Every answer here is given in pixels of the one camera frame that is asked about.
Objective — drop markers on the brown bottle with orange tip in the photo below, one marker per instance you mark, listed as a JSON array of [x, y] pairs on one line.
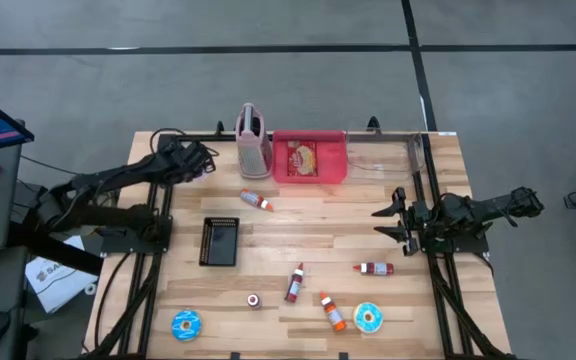
[[254, 198]]

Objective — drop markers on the small round cap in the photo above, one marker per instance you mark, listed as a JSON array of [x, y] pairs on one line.
[[253, 300]]

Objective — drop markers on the black support strut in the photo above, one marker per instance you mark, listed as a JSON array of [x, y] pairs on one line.
[[58, 252]]

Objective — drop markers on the black aluminium table frame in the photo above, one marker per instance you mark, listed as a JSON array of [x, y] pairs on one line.
[[225, 138]]

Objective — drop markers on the pink box grater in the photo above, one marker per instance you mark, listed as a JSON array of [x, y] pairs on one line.
[[255, 160]]

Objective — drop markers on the red plastic tray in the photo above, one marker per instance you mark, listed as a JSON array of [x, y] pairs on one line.
[[330, 165]]

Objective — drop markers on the clear plastic tray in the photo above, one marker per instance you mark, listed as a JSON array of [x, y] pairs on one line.
[[383, 160]]

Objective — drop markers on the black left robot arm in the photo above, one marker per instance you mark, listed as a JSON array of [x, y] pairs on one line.
[[118, 172]]

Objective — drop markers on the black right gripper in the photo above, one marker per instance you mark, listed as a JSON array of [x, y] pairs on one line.
[[418, 217]]

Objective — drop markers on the dark red glue bottle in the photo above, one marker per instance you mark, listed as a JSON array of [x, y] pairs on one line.
[[294, 286]]

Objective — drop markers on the blue frosted toy donut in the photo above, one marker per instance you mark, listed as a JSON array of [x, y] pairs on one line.
[[177, 326], [358, 320]]

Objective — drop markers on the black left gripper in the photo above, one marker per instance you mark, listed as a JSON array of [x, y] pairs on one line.
[[188, 157]]

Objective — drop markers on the black table clamp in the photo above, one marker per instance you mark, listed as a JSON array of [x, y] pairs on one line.
[[343, 356], [219, 129], [374, 125], [235, 356]]

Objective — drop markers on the white printed box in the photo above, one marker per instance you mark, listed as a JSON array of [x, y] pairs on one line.
[[58, 290]]

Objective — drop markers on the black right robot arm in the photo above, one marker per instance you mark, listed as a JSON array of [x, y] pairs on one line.
[[493, 205]]

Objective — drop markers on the black perforated tray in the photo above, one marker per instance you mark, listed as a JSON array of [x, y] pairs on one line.
[[220, 242]]

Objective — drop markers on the red snack packet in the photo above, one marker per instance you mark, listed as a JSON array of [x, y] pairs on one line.
[[302, 159]]

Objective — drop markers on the orange glue bottle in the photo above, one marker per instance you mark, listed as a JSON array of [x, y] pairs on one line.
[[334, 314]]

